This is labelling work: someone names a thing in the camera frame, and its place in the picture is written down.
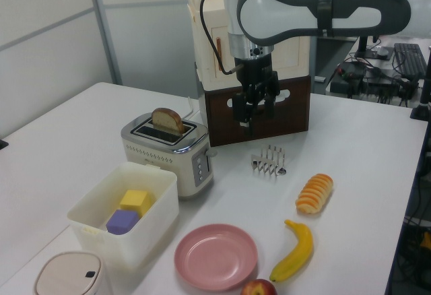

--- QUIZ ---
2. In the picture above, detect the cream silver toaster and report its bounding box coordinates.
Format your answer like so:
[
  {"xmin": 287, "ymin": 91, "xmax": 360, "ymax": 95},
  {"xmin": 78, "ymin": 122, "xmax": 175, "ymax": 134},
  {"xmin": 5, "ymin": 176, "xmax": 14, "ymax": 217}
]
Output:
[{"xmin": 121, "ymin": 112, "xmax": 219, "ymax": 201}]

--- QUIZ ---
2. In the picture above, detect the red apple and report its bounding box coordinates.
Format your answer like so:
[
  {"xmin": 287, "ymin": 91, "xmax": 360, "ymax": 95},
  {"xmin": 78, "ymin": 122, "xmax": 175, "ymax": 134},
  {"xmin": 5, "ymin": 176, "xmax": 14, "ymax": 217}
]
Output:
[{"xmin": 240, "ymin": 278, "xmax": 278, "ymax": 295}]

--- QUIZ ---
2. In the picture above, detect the black monitor stand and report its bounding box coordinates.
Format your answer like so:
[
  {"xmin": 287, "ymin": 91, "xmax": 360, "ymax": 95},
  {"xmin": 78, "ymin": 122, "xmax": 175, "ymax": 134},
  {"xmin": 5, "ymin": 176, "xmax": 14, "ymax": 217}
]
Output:
[{"xmin": 354, "ymin": 34, "xmax": 391, "ymax": 61}]

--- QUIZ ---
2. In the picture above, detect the silver toast rack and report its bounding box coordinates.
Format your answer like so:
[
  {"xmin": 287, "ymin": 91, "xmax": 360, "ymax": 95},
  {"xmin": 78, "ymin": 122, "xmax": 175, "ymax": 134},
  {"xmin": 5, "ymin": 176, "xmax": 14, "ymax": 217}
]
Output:
[{"xmin": 251, "ymin": 145, "xmax": 288, "ymax": 177}]

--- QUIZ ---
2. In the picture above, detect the white plastic storage box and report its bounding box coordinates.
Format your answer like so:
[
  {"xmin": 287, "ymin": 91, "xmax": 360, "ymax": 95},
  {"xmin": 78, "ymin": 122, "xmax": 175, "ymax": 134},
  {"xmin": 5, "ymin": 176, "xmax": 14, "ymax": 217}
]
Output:
[{"xmin": 67, "ymin": 161, "xmax": 180, "ymax": 269}]

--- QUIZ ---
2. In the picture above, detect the pink plate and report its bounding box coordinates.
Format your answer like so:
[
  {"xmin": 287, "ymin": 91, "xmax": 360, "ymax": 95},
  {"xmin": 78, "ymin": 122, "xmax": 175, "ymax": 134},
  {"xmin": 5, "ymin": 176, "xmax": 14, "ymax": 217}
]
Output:
[{"xmin": 174, "ymin": 224, "xmax": 259, "ymax": 292}]

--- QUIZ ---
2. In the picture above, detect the beige lidded bin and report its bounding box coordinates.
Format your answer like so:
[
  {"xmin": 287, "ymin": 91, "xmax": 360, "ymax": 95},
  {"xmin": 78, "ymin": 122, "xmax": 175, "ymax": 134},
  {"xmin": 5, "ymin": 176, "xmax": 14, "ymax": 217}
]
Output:
[{"xmin": 32, "ymin": 251, "xmax": 109, "ymax": 295}]

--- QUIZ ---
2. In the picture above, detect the dark brown wooden crate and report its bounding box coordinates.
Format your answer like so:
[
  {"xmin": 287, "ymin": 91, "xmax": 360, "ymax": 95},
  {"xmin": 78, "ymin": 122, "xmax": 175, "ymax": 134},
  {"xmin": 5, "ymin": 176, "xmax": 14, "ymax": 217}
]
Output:
[{"xmin": 203, "ymin": 74, "xmax": 311, "ymax": 148}]

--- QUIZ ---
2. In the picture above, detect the white toaster cord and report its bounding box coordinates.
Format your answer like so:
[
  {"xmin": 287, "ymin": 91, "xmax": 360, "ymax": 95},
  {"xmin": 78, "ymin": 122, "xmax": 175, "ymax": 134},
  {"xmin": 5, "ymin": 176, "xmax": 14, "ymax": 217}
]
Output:
[{"xmin": 182, "ymin": 96, "xmax": 196, "ymax": 120}]

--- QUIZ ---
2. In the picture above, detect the yellow cube block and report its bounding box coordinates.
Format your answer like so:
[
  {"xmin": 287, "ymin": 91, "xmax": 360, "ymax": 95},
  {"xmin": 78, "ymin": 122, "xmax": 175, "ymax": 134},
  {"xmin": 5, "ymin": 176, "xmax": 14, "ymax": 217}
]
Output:
[{"xmin": 119, "ymin": 189, "xmax": 152, "ymax": 216}]

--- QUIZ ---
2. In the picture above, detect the cream wooden cabinet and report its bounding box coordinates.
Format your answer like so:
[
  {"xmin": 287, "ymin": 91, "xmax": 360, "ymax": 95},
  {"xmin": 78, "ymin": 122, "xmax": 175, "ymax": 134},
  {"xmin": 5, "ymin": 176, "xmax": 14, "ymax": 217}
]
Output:
[{"xmin": 186, "ymin": 0, "xmax": 310, "ymax": 92}]

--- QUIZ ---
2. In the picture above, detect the black keyboard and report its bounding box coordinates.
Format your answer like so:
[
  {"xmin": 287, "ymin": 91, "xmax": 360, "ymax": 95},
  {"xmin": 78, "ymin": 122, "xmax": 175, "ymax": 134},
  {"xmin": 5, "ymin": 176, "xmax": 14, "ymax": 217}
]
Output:
[{"xmin": 392, "ymin": 42, "xmax": 427, "ymax": 76}]

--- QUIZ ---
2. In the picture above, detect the purple cube block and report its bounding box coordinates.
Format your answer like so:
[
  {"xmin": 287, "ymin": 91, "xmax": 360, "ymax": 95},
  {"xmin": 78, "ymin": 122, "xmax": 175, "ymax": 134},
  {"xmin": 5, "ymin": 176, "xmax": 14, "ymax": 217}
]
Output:
[{"xmin": 106, "ymin": 209, "xmax": 140, "ymax": 236}]

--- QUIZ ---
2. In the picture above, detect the orange striped bread roll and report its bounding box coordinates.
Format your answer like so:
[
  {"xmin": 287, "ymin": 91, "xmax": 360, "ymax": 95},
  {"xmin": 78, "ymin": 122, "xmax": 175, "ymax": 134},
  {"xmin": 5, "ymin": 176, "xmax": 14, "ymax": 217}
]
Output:
[{"xmin": 295, "ymin": 172, "xmax": 334, "ymax": 216}]

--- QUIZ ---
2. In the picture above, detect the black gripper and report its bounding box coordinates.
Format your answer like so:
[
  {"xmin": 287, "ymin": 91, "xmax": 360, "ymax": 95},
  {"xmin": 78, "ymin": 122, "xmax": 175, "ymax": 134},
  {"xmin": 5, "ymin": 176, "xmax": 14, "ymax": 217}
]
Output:
[{"xmin": 233, "ymin": 54, "xmax": 280, "ymax": 129}]

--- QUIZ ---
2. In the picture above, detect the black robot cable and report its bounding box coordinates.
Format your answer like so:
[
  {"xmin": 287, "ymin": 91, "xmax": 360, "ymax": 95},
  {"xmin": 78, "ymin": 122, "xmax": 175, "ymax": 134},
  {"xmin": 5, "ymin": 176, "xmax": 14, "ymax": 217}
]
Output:
[{"xmin": 199, "ymin": 0, "xmax": 244, "ymax": 75}]

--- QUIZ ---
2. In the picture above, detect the toast bread slice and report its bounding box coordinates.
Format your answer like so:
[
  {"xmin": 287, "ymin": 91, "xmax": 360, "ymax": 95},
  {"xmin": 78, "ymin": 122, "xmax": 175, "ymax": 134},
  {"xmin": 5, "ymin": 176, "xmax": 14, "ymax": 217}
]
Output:
[{"xmin": 151, "ymin": 107, "xmax": 185, "ymax": 137}]

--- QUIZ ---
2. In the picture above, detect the yellow banana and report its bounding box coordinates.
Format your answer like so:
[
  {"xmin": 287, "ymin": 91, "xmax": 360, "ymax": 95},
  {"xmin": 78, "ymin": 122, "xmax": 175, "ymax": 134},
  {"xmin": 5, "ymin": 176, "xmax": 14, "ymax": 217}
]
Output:
[{"xmin": 269, "ymin": 219, "xmax": 314, "ymax": 283}]

